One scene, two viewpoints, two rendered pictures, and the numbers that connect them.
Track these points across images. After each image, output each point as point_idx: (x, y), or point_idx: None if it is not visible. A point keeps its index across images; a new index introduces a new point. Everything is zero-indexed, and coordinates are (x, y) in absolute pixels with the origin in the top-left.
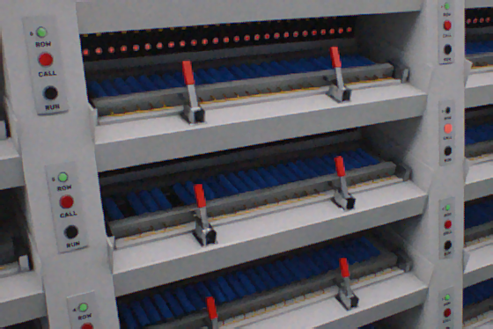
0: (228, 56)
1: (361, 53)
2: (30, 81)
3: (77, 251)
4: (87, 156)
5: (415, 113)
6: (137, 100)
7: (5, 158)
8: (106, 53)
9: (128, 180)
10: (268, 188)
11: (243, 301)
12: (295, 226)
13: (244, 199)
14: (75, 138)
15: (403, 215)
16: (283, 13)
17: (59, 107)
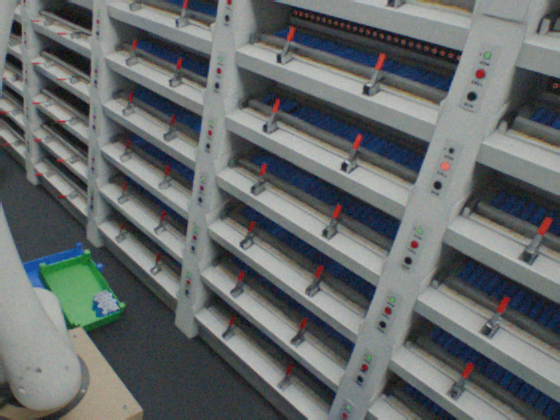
0: (367, 44)
1: None
2: (223, 9)
3: (217, 96)
4: (231, 54)
5: (425, 138)
6: (277, 42)
7: (208, 40)
8: (304, 16)
9: (291, 91)
10: (326, 132)
11: (290, 186)
12: (306, 155)
13: (307, 127)
14: (230, 43)
15: (385, 208)
16: (345, 15)
17: (228, 26)
